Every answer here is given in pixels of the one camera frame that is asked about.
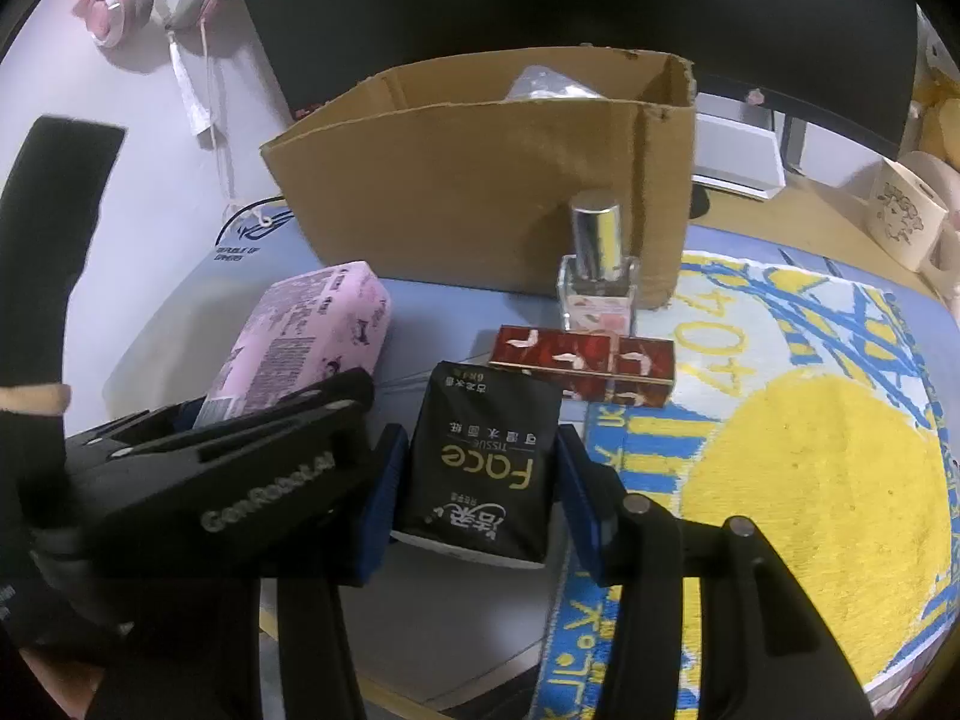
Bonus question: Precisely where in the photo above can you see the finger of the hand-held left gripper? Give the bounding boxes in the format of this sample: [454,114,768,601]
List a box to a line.
[201,366,376,467]
[66,399,205,466]

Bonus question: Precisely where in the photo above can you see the red patterned box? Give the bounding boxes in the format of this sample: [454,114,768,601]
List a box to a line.
[489,325,677,408]

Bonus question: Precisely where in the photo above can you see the blue and yellow fluffy mat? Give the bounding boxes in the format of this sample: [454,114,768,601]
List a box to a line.
[525,244,960,720]

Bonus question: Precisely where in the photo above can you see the yellow plush toy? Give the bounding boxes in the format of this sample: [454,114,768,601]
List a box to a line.
[916,94,960,167]

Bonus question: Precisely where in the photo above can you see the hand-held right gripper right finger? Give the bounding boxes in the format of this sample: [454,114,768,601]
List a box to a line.
[555,424,875,720]

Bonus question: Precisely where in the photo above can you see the cream printed mug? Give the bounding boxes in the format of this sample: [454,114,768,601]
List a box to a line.
[870,151,950,273]

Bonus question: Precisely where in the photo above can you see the white rectangular box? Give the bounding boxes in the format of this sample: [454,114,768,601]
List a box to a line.
[691,111,788,203]

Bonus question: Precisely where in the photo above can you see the brown cardboard box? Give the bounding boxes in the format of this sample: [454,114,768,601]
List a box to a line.
[260,45,697,311]

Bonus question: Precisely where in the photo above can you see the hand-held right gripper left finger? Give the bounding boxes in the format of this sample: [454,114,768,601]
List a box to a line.
[255,424,410,720]

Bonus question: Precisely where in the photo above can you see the clear perfume bottle silver cap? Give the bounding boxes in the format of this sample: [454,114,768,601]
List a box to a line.
[555,191,641,337]

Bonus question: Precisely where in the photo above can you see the pink tissue pack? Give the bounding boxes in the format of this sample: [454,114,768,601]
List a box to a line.
[196,261,393,429]

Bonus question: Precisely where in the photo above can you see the plain cream cup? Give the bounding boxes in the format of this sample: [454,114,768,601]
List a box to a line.
[921,226,960,300]

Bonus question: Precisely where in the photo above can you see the clear plastic packet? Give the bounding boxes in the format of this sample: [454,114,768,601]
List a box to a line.
[504,64,605,103]

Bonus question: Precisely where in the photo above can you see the person's left hand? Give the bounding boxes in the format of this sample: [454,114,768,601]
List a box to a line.
[0,406,143,720]

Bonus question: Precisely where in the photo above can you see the person's left forearm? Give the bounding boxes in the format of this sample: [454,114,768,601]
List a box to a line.
[0,115,127,413]

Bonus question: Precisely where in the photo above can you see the black tissue pack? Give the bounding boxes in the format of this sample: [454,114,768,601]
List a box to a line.
[391,360,564,570]

